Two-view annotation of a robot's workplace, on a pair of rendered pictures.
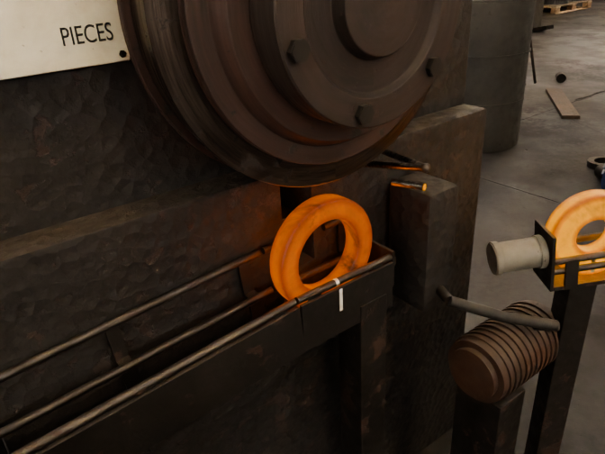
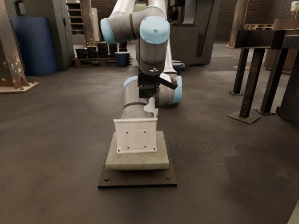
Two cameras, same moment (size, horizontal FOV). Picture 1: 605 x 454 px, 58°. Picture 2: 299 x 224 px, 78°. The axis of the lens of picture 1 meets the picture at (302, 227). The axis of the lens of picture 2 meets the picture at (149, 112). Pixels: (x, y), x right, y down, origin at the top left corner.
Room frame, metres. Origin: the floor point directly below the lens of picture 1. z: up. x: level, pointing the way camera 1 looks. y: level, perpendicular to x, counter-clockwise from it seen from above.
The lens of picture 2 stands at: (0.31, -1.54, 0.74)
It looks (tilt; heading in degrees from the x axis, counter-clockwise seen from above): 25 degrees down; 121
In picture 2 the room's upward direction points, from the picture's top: straight up
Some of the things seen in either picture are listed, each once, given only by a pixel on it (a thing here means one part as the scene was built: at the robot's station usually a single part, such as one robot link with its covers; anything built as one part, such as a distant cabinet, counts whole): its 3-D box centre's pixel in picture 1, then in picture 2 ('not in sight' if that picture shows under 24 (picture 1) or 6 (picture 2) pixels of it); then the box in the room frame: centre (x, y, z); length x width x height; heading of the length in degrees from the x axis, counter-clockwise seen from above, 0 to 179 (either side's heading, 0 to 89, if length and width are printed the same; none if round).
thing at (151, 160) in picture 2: not in sight; (138, 148); (-0.21, -0.81, 0.10); 0.32 x 0.32 x 0.04; 33
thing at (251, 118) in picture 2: not in sight; (250, 77); (0.23, 0.20, 0.36); 0.26 x 0.20 x 0.72; 161
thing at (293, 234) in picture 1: (323, 252); not in sight; (0.74, -0.03, 0.75); 0.18 x 0.03 x 0.18; 126
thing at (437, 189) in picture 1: (419, 240); not in sight; (0.88, -0.21, 0.68); 0.11 x 0.08 x 0.24; 36
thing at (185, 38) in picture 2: not in sight; (163, 46); (-1.42, 1.81, 0.39); 1.03 x 0.83 x 0.79; 40
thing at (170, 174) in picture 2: not in sight; (138, 156); (-0.21, -0.81, 0.04); 0.40 x 0.40 x 0.08; 33
